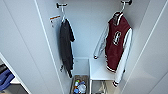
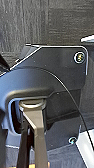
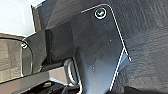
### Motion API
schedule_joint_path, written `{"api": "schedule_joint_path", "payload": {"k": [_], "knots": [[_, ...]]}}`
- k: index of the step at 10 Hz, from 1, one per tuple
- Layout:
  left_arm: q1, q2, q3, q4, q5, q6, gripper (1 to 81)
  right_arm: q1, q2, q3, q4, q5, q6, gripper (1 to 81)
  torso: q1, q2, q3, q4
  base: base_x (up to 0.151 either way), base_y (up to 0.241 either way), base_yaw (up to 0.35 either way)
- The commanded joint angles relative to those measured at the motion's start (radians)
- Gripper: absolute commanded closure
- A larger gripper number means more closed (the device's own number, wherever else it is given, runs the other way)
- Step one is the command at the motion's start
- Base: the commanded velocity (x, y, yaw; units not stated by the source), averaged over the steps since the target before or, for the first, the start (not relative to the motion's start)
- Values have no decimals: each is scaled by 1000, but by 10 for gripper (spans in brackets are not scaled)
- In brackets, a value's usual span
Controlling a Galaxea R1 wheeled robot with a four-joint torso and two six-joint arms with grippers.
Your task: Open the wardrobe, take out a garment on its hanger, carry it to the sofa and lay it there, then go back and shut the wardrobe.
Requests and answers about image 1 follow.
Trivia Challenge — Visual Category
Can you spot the maroon white varsity jacket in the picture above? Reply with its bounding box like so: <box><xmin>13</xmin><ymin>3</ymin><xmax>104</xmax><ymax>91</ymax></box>
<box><xmin>92</xmin><ymin>11</ymin><xmax>134</xmax><ymax>89</ymax></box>

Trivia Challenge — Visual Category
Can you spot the white plastic hanger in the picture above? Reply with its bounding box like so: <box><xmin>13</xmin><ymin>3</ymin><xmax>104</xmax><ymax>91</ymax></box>
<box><xmin>59</xmin><ymin>5</ymin><xmax>68</xmax><ymax>25</ymax></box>
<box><xmin>113</xmin><ymin>1</ymin><xmax>130</xmax><ymax>24</ymax></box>

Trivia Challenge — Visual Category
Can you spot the white wardrobe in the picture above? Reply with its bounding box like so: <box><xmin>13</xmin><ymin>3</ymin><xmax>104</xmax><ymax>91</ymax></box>
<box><xmin>34</xmin><ymin>0</ymin><xmax>158</xmax><ymax>94</ymax></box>

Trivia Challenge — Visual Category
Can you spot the black garment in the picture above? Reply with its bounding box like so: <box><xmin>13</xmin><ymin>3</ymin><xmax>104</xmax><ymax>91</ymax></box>
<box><xmin>58</xmin><ymin>18</ymin><xmax>77</xmax><ymax>80</ymax></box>

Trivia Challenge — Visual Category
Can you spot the brown storage box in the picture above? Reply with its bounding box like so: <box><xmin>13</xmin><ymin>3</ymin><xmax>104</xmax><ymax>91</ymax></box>
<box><xmin>69</xmin><ymin>74</ymin><xmax>90</xmax><ymax>94</ymax></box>

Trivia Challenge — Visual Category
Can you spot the orange white warning sticker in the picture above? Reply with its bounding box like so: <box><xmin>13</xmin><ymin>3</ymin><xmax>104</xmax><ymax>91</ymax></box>
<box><xmin>49</xmin><ymin>14</ymin><xmax>62</xmax><ymax>28</ymax></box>

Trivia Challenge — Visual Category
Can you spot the clear white bag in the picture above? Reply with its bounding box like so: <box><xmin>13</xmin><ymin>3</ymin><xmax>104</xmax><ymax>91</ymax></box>
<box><xmin>78</xmin><ymin>83</ymin><xmax>88</xmax><ymax>94</ymax></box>

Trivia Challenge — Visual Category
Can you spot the small blue item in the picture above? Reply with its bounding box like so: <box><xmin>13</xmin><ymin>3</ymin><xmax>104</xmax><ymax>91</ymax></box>
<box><xmin>73</xmin><ymin>87</ymin><xmax>80</xmax><ymax>94</ymax></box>

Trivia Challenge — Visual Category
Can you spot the black wardrobe hook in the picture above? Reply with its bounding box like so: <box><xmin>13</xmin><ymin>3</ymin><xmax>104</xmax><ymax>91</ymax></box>
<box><xmin>120</xmin><ymin>0</ymin><xmax>133</xmax><ymax>6</ymax></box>
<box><xmin>55</xmin><ymin>2</ymin><xmax>69</xmax><ymax>10</ymax></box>

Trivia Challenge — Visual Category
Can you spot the pale wire frame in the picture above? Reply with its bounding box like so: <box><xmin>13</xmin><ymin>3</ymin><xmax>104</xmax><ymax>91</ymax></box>
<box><xmin>91</xmin><ymin>80</ymin><xmax>108</xmax><ymax>94</ymax></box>

